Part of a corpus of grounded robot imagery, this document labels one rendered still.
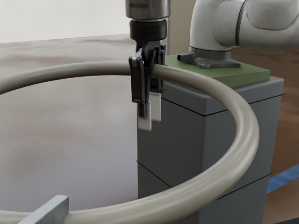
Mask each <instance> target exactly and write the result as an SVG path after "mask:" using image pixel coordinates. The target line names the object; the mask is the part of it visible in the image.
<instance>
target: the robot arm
mask: <svg viewBox="0 0 299 224"><path fill-rule="evenodd" d="M125 15H126V17H128V18H130V19H132V20H130V22H129V32H130V38H131V39H133V40H135V41H136V43H137V44H136V49H135V52H136V54H135V56H134V57H133V56H130V57H129V60H128V61H129V65H130V74H131V93H132V102H134V103H137V110H138V129H141V130H146V131H151V121H157V122H160V121H161V94H160V93H164V91H165V90H164V89H162V88H163V87H164V86H165V80H161V79H155V78H151V71H153V69H154V64H160V65H165V52H166V45H165V44H161V42H160V41H161V40H163V39H165V38H166V37H167V21H166V20H165V19H164V18H167V17H169V16H170V15H171V0H125ZM232 46H241V47H246V48H251V49H256V50H263V51H273V52H282V51H289V50H294V49H298V48H299V0H197V1H196V3H195V6H194V10H193V15H192V21H191V27H190V46H189V51H187V52H186V53H182V54H178V55H177V60H178V61H181V62H187V63H190V64H193V65H195V66H197V67H198V68H202V69H208V68H229V67H238V68H240V67H242V63H241V62H238V61H236V60H234V59H231V49H232ZM144 66H146V67H144ZM147 66H149V67H147Z"/></svg>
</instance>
